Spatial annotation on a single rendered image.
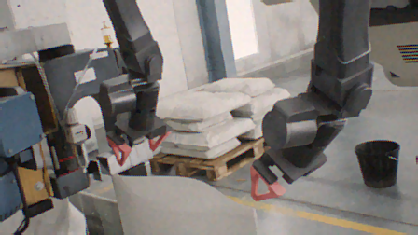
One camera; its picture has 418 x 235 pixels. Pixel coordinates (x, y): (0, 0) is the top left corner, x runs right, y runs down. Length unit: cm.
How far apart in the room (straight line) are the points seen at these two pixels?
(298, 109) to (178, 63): 618
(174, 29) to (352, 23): 623
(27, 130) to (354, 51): 56
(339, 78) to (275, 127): 11
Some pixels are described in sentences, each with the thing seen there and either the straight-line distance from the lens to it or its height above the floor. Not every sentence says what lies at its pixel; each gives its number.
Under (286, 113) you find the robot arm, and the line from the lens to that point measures 69.
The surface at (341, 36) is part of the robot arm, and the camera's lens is 66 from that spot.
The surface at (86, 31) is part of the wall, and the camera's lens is 601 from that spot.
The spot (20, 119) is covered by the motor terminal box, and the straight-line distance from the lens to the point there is 90.
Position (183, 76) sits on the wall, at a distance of 690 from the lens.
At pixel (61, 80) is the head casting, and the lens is 122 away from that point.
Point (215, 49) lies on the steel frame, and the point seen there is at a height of 73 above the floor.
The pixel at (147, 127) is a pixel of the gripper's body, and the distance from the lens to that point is 108.
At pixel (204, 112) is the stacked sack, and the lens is 386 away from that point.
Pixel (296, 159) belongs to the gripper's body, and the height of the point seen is 114.
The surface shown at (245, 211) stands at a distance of 93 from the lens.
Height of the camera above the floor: 140
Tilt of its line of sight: 13 degrees down
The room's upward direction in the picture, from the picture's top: 10 degrees counter-clockwise
